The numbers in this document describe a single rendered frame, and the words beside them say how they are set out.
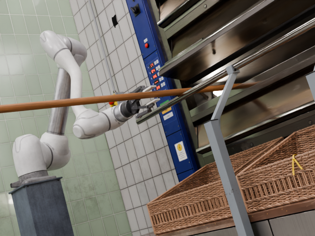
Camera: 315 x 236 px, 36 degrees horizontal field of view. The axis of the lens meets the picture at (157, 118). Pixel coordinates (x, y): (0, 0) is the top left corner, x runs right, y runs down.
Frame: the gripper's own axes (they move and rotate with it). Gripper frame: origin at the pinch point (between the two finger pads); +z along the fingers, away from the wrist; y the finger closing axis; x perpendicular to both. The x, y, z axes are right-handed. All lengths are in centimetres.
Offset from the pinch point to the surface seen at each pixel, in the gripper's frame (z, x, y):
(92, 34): -105, -53, -82
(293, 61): 42, -51, 3
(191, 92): 10.8, -14.3, 3.6
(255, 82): 18, -52, 4
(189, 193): 3.3, -2.2, 47.1
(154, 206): -24, -3, 48
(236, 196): 38, 8, 54
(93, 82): -120, -53, -51
